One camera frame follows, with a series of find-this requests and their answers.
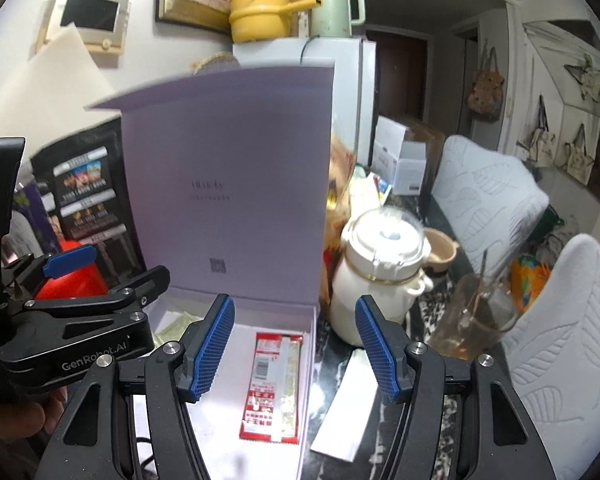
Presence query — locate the cream lidded pot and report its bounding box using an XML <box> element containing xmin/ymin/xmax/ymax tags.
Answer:
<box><xmin>328</xmin><ymin>208</ymin><xmax>435</xmax><ymax>347</ymax></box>

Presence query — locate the purple packet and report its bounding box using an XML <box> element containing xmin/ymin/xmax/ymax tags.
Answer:
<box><xmin>12</xmin><ymin>180</ymin><xmax>61</xmax><ymax>256</ymax></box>

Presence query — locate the white cardboard box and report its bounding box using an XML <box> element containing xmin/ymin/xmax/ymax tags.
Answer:
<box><xmin>372</xmin><ymin>116</ymin><xmax>428</xmax><ymax>196</ymax></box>

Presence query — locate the orange snack bag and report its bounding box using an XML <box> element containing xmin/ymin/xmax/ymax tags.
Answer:
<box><xmin>325</xmin><ymin>130</ymin><xmax>358</xmax><ymax>301</ymax></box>

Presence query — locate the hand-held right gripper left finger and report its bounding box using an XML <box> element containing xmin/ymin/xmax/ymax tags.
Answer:
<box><xmin>35</xmin><ymin>293</ymin><xmax>237</xmax><ymax>480</ymax></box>

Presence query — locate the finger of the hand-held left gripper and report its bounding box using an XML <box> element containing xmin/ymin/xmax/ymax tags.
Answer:
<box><xmin>2</xmin><ymin>244</ymin><xmax>97</xmax><ymax>306</ymax></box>
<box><xmin>22</xmin><ymin>266</ymin><xmax>171</xmax><ymax>333</ymax></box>

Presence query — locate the brown tote bag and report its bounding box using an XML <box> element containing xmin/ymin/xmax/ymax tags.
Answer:
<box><xmin>467</xmin><ymin>40</ymin><xmax>506</xmax><ymax>121</ymax></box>

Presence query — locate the yellow enamel pot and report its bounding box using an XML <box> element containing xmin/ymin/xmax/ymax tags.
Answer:
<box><xmin>228</xmin><ymin>0</ymin><xmax>317</xmax><ymax>43</ymax></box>

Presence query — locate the clear glass cup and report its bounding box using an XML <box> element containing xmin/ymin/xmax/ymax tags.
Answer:
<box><xmin>426</xmin><ymin>272</ymin><xmax>521</xmax><ymax>361</ymax></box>

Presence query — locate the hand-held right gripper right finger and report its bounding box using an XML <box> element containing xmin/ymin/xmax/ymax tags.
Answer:
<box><xmin>355</xmin><ymin>295</ymin><xmax>558</xmax><ymax>480</ymax></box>

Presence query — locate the pale green kettle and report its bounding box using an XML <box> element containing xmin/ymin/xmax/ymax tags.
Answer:
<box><xmin>310</xmin><ymin>0</ymin><xmax>367</xmax><ymax>39</ymax></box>

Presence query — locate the beige bowl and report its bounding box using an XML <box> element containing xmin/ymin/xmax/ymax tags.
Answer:
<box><xmin>422</xmin><ymin>227</ymin><xmax>461</xmax><ymax>276</ymax></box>

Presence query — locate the metal spoon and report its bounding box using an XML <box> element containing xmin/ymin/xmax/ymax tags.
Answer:
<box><xmin>467</xmin><ymin>247</ymin><xmax>491</xmax><ymax>323</ymax></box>

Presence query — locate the brown cardboard box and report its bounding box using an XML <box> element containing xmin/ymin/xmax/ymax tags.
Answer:
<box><xmin>405</xmin><ymin>115</ymin><xmax>448</xmax><ymax>191</ymax></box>

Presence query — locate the white leaf-pattern chair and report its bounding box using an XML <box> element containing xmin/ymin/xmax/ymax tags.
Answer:
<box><xmin>432</xmin><ymin>135</ymin><xmax>551</xmax><ymax>273</ymax></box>
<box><xmin>500</xmin><ymin>233</ymin><xmax>600</xmax><ymax>480</ymax></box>

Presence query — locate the purple gift box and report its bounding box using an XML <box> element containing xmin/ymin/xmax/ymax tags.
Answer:
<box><xmin>85</xmin><ymin>60</ymin><xmax>336</xmax><ymax>480</ymax></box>

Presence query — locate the white tote bag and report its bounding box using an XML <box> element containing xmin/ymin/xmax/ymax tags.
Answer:
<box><xmin>555</xmin><ymin>125</ymin><xmax>600</xmax><ymax>186</ymax></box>
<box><xmin>522</xmin><ymin>95</ymin><xmax>561</xmax><ymax>168</ymax></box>

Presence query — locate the white paper packet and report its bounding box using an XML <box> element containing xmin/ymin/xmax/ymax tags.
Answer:
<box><xmin>310</xmin><ymin>347</ymin><xmax>381</xmax><ymax>463</ymax></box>

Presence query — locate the orange plastic bag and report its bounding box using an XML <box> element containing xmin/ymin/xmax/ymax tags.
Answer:
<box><xmin>510</xmin><ymin>255</ymin><xmax>552</xmax><ymax>311</ymax></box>

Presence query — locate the wall intercom panel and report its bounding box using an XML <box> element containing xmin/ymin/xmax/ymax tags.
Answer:
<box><xmin>36</xmin><ymin>0</ymin><xmax>131</xmax><ymax>66</ymax></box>

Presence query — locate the yellow white packet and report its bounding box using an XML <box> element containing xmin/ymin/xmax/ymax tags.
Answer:
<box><xmin>352</xmin><ymin>167</ymin><xmax>393</xmax><ymax>208</ymax></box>

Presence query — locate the green packet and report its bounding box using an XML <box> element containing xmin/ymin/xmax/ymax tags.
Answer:
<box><xmin>152</xmin><ymin>310</ymin><xmax>203</xmax><ymax>348</ymax></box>

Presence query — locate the red snack packet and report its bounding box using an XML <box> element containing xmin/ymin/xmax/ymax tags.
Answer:
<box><xmin>239</xmin><ymin>331</ymin><xmax>303</xmax><ymax>445</ymax></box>

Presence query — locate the red container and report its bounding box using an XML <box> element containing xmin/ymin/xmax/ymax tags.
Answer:
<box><xmin>32</xmin><ymin>240</ymin><xmax>111</xmax><ymax>301</ymax></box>

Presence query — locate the white foam board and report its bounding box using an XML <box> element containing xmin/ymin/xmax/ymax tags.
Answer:
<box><xmin>0</xmin><ymin>25</ymin><xmax>126</xmax><ymax>161</ymax></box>

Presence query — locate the black snack bag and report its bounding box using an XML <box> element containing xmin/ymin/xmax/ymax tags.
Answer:
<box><xmin>30</xmin><ymin>117</ymin><xmax>146</xmax><ymax>281</ymax></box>

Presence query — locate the dark wooden door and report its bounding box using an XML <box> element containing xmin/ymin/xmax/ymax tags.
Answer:
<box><xmin>375</xmin><ymin>30</ymin><xmax>431</xmax><ymax>121</ymax></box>

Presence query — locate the person's left hand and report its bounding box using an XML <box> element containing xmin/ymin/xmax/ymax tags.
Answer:
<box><xmin>0</xmin><ymin>385</ymin><xmax>73</xmax><ymax>480</ymax></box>

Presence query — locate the woven straw item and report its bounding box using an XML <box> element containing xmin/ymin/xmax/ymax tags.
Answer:
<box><xmin>190</xmin><ymin>52</ymin><xmax>241</xmax><ymax>73</ymax></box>

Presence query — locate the white fridge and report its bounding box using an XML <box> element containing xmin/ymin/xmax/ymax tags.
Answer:
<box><xmin>232</xmin><ymin>36</ymin><xmax>377</xmax><ymax>166</ymax></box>

